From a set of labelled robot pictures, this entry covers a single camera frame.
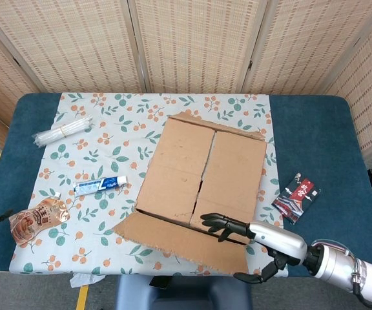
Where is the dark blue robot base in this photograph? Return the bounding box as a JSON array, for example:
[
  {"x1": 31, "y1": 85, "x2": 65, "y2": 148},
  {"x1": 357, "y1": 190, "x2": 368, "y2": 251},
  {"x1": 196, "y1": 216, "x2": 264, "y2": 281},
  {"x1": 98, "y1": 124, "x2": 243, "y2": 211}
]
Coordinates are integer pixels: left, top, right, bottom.
[{"x1": 114, "y1": 276, "x2": 253, "y2": 310}]

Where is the bundle of clear plastic straws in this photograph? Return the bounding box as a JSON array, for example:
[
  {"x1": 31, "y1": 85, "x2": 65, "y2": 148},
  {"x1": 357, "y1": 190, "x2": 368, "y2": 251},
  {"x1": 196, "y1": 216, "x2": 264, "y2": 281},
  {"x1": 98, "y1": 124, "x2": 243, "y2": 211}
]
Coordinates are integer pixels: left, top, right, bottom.
[{"x1": 32, "y1": 116, "x2": 94, "y2": 149}]

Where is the floral tablecloth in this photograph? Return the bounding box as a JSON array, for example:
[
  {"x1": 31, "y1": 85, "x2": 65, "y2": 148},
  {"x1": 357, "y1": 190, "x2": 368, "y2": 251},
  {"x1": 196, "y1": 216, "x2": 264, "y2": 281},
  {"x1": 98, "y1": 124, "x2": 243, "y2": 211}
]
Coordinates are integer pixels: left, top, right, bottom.
[{"x1": 8, "y1": 92, "x2": 290, "y2": 278}]

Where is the blue white toothpaste tube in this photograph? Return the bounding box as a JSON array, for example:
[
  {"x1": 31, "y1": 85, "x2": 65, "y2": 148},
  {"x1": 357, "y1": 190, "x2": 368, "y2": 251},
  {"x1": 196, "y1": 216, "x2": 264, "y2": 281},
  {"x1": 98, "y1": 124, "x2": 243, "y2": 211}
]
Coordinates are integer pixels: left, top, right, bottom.
[{"x1": 72, "y1": 175, "x2": 129, "y2": 198}]

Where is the brown cardboard box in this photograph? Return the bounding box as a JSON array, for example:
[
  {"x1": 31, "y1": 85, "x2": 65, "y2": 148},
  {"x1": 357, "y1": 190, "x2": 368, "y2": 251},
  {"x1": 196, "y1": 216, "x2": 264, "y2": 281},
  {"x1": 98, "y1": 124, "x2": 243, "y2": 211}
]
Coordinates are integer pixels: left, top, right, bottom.
[{"x1": 112, "y1": 111, "x2": 268, "y2": 275}]

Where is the orange snack pouch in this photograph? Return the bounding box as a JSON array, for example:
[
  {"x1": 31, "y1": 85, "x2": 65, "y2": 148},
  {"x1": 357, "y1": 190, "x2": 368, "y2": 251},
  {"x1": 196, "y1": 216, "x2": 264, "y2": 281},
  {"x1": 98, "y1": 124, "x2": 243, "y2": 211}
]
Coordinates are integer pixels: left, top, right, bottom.
[{"x1": 8, "y1": 192, "x2": 71, "y2": 248}]

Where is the crumpled white paper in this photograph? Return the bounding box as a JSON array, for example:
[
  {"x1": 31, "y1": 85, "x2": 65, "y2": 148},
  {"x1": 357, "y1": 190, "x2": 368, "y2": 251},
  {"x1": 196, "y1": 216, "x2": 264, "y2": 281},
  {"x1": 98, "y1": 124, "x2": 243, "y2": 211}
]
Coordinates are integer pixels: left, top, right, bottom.
[{"x1": 68, "y1": 273, "x2": 106, "y2": 289}]

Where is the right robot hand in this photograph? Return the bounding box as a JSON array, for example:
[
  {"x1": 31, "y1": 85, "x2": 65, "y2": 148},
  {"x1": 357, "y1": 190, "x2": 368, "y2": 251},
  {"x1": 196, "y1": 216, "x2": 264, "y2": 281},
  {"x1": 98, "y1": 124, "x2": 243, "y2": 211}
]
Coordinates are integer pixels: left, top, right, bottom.
[{"x1": 200, "y1": 212, "x2": 309, "y2": 285}]

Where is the bamboo folding screen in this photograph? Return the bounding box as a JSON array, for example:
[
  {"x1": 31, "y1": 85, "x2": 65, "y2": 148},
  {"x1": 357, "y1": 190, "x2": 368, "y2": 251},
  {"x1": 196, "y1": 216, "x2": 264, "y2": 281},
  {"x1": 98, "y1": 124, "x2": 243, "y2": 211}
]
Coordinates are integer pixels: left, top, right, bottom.
[{"x1": 0, "y1": 0, "x2": 372, "y2": 159}]

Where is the dark red blue packet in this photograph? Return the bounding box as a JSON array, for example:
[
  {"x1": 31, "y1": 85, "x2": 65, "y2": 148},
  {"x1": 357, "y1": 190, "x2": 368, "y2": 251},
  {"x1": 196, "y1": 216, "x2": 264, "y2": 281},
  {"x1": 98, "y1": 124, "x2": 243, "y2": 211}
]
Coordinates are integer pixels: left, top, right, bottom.
[{"x1": 271, "y1": 172, "x2": 322, "y2": 224}]

